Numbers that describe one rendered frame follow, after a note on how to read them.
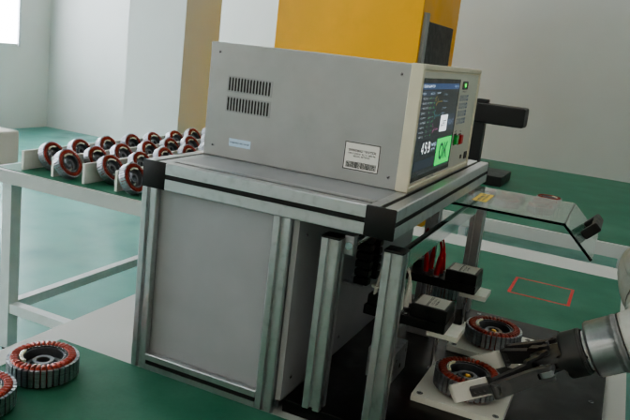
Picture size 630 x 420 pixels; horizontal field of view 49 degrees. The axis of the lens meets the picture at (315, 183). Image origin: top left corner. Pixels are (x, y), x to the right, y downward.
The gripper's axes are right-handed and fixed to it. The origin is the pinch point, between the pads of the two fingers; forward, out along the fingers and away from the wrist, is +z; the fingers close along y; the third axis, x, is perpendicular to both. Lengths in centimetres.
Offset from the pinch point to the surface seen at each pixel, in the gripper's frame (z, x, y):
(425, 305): 1.8, 14.5, -2.3
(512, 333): -4.6, -0.9, 21.9
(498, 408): -4.0, -4.8, -3.5
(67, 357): 53, 28, -30
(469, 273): -0.9, 13.0, 21.8
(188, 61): 213, 160, 314
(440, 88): -12.5, 47.9, 3.8
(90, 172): 135, 76, 85
